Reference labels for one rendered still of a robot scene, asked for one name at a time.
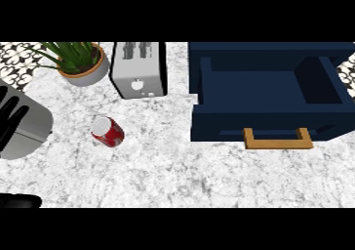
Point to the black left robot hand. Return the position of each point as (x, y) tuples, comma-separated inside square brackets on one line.
[(8, 117)]

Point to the red soda can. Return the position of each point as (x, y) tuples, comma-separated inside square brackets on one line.
[(109, 133)]

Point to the navy blue drawer front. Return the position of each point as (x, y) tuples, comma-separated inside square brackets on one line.
[(220, 118)]

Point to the grey rounded appliance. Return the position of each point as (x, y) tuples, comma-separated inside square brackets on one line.
[(34, 125)]

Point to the green plant in grey pot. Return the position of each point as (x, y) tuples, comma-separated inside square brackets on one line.
[(82, 63)]

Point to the silver toaster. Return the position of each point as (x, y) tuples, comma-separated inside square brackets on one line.
[(138, 70)]

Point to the navy blue cabinet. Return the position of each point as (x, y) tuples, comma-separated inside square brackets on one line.
[(262, 83)]

